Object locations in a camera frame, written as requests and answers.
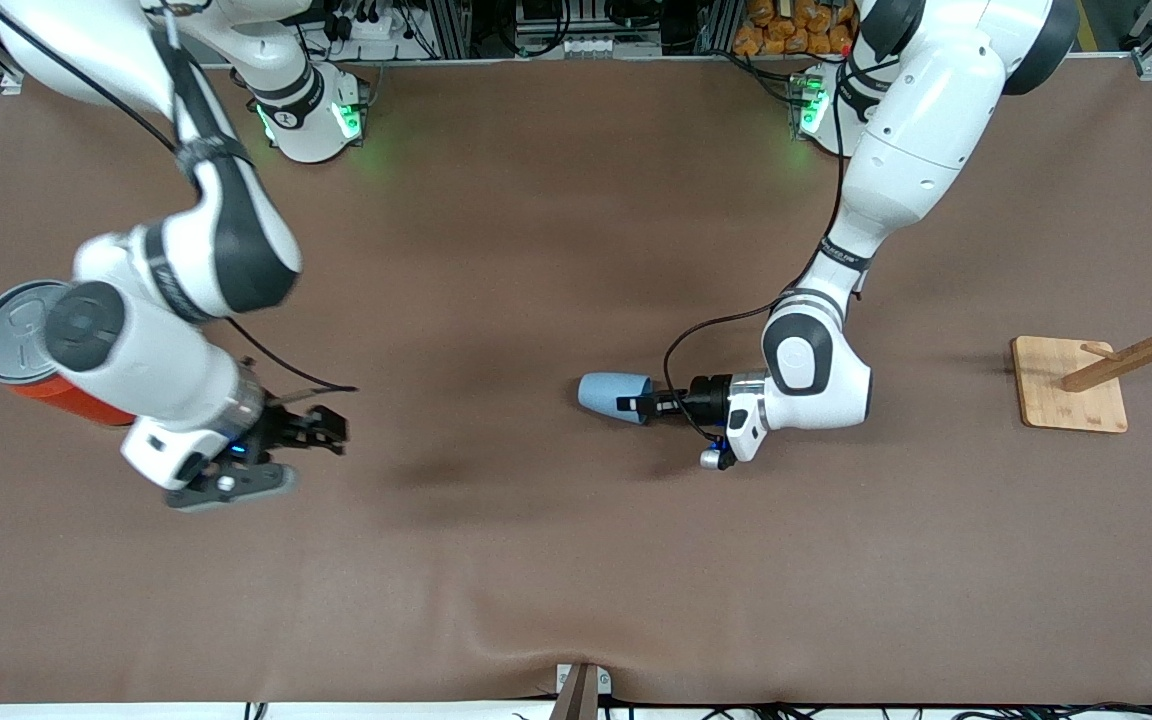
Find white socket bar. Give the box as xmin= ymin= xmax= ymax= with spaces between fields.
xmin=558 ymin=34 xmax=639 ymax=59

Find white power strip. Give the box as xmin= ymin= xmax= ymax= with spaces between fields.
xmin=331 ymin=8 xmax=419 ymax=43

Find wooden mug tree rack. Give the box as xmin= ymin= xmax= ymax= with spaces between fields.
xmin=1011 ymin=268 xmax=1152 ymax=434

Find red can with grey lid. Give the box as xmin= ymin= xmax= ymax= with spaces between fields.
xmin=0 ymin=280 xmax=137 ymax=429

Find blue plastic cup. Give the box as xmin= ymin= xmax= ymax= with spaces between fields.
xmin=578 ymin=372 xmax=653 ymax=426

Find orange snack bags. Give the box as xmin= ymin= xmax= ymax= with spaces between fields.
xmin=733 ymin=0 xmax=859 ymax=57

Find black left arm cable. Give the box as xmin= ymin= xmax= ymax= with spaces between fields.
xmin=663 ymin=50 xmax=872 ymax=446

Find brown table mat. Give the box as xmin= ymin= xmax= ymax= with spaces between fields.
xmin=0 ymin=55 xmax=1152 ymax=706

